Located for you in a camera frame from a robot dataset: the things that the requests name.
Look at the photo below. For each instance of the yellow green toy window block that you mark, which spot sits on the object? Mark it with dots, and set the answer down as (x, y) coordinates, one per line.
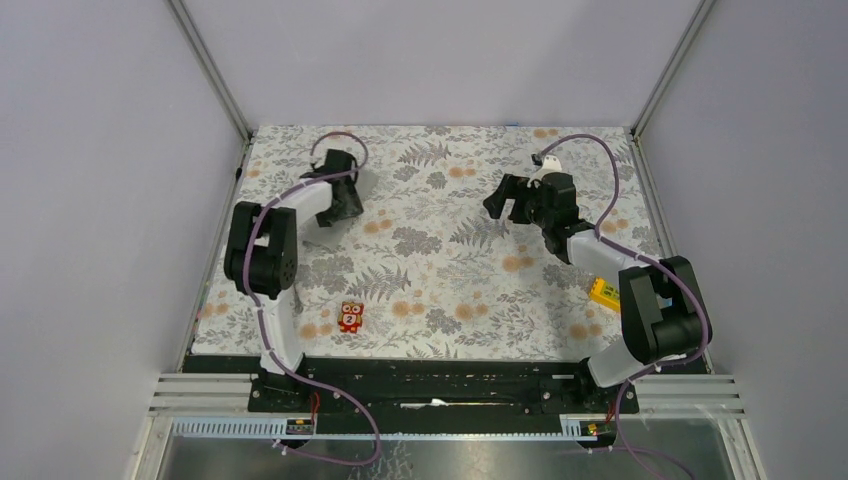
(604, 294)

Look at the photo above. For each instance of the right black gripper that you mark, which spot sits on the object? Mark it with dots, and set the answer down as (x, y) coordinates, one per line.
(511, 187)

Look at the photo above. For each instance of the floral patterned tablecloth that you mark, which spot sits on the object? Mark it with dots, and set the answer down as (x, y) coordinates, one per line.
(438, 277)

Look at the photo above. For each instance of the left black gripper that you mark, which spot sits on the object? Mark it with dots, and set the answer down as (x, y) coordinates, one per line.
(350, 208)

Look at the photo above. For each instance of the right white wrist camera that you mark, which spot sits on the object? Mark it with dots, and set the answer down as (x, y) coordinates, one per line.
(546, 164)

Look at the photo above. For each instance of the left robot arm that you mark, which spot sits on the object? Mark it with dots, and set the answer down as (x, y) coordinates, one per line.
(261, 254)

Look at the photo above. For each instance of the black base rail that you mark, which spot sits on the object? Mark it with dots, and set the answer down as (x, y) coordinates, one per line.
(421, 397)

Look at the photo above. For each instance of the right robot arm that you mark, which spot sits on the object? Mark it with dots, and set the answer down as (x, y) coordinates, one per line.
(663, 319)

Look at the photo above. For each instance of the red owl toy block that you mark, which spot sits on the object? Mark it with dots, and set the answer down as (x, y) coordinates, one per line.
(350, 319)

